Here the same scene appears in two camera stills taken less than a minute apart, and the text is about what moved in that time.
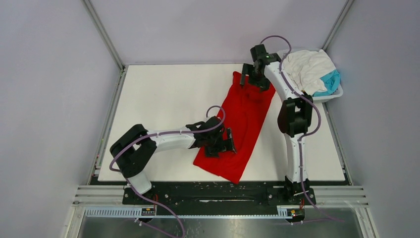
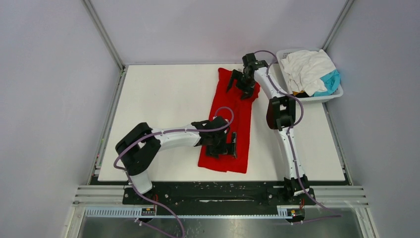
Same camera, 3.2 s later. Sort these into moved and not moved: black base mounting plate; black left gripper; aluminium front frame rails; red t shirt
Moved: red t shirt
Not moved: black left gripper; black base mounting plate; aluminium front frame rails
